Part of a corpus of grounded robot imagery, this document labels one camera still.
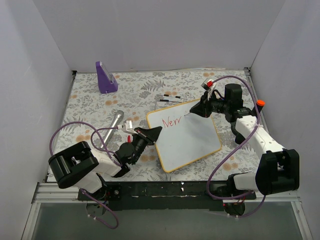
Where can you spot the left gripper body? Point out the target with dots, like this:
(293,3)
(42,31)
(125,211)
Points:
(146,137)

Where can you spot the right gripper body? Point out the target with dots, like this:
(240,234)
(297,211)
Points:
(205,106)

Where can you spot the yellow framed whiteboard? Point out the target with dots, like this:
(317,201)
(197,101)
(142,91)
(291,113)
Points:
(183,139)

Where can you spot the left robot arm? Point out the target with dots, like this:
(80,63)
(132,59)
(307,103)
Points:
(83,167)

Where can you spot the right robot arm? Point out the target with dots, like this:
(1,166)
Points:
(279,168)

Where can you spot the silver microphone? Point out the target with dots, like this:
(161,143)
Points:
(117,118)

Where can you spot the black toy gun orange tip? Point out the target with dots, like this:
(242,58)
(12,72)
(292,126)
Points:
(258,108)

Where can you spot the floral table mat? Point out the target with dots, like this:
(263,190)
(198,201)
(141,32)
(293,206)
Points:
(87,108)

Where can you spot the purple wedge stand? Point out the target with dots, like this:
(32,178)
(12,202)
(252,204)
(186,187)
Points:
(106,81)

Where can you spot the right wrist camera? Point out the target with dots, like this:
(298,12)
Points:
(209,86)

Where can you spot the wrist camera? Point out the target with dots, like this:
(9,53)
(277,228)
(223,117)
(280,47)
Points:
(209,86)
(126,127)

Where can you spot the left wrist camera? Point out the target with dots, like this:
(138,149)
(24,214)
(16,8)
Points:
(126,127)

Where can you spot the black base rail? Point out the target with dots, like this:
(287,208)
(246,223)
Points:
(157,195)

